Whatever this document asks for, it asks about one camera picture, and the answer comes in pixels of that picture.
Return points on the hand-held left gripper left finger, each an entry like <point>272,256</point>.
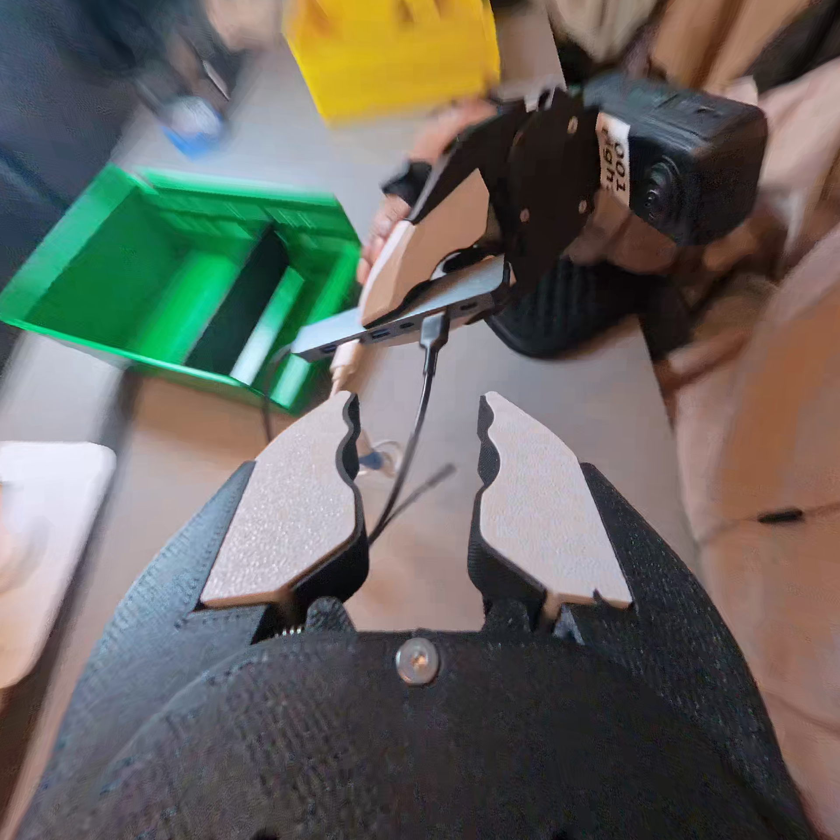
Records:
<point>289,518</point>

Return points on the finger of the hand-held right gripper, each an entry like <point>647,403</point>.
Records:
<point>426,236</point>

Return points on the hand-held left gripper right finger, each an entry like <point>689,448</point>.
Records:
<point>544,518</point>

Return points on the grey usb hub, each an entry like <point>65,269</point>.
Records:
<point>459,289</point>

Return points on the person's right forearm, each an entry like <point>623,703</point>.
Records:
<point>715,39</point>

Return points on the person's right hand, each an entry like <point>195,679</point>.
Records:
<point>384,233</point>

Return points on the black chair armrest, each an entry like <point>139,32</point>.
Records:
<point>577,315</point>

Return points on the yellow plastic box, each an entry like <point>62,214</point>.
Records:
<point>394,52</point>

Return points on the person's leg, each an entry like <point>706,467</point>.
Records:
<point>774,459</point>

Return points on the white flat pad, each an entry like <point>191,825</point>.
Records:
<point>46,544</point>

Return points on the blue and white packet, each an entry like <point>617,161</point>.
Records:
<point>193,124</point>

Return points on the green plastic box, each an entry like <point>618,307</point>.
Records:
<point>118,275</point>

